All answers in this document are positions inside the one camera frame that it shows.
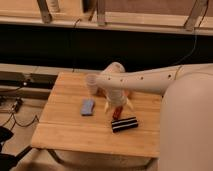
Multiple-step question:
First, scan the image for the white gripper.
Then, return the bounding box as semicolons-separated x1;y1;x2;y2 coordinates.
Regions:
104;89;134;113

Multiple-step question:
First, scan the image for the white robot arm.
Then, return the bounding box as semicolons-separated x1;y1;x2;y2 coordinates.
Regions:
97;63;213;171

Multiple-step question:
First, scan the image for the orange plate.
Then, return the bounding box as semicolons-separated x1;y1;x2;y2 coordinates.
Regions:
99;88;106;97

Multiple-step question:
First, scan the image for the black white striped block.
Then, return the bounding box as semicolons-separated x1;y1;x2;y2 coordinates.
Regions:
111;117;138;133

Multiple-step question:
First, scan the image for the blue sponge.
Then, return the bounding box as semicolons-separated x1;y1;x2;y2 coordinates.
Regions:
81;99;95;116

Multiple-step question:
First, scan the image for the clear plastic cup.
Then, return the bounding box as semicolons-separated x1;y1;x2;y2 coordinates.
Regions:
85;74;98;95

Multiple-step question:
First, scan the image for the black power adapter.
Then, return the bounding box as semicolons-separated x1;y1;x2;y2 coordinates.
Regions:
12;98;23;113

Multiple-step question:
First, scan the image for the black cable on floor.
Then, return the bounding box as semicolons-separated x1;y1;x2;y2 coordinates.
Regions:
0;96;40;129

